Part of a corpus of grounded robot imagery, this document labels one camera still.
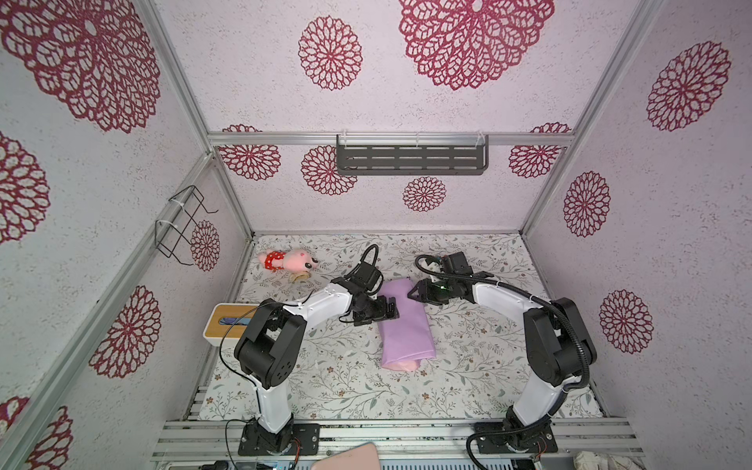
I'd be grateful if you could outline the pink cloth at bottom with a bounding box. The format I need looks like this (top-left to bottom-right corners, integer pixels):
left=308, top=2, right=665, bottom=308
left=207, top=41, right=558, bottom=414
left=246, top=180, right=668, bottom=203
left=311, top=443, right=382, bottom=470

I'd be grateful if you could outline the pink wrapping paper sheet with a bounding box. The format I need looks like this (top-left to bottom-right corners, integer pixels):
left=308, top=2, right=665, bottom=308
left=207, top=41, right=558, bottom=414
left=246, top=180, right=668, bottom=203
left=378, top=278, right=437, bottom=372

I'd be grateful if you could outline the black wire wall rack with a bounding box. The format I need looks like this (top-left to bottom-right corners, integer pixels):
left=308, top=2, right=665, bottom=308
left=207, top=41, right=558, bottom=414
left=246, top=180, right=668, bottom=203
left=153, top=185, right=219, bottom=266

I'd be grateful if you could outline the pink plush toy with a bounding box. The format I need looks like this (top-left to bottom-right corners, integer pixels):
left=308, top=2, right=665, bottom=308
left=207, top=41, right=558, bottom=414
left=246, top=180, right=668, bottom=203
left=258, top=249, right=319, bottom=274

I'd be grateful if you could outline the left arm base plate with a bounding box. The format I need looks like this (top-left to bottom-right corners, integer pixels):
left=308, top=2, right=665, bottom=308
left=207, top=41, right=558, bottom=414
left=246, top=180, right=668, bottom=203
left=238, top=421, right=320, bottom=457

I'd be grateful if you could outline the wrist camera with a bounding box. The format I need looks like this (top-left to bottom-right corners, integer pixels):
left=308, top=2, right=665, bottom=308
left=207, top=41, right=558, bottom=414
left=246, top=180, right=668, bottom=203
left=441, top=252, right=474, bottom=276
left=352, top=262, right=384, bottom=295

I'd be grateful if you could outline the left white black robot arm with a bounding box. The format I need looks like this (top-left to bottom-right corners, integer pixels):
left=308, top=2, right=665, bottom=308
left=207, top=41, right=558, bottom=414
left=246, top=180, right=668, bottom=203
left=221, top=244, right=400, bottom=442

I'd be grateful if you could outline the grey wall shelf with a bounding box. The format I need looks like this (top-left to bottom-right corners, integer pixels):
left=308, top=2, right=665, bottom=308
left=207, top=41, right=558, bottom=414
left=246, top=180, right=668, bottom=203
left=335, top=134, right=489, bottom=176

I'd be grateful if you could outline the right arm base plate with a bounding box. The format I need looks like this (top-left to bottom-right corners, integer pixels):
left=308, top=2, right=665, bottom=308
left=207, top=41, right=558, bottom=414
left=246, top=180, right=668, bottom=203
left=468, top=422, right=559, bottom=454

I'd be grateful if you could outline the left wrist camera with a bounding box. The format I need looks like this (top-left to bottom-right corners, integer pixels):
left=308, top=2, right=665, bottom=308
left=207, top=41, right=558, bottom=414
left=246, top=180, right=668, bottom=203
left=352, top=262, right=384, bottom=295

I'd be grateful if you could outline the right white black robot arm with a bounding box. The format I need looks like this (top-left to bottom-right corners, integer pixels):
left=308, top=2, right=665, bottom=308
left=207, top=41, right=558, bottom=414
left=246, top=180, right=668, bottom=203
left=409, top=252, right=597, bottom=434

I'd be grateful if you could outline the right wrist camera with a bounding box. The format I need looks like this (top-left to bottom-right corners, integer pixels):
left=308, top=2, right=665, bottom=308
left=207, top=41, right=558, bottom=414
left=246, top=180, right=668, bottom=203
left=441, top=252, right=474, bottom=276

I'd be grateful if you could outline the white wooden tissue box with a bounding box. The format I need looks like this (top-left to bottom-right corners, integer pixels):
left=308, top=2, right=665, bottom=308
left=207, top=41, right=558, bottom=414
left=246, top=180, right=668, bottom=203
left=203, top=303, right=258, bottom=347

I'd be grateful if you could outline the white cloth bottom right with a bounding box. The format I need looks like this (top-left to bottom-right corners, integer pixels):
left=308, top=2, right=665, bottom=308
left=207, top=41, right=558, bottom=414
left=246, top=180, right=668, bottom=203
left=574, top=452, right=644, bottom=470

